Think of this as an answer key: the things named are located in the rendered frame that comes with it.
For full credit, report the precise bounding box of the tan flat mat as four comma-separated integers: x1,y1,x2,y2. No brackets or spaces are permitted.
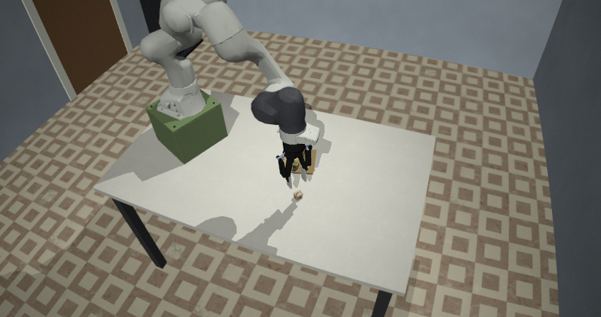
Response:
284,150,316,174

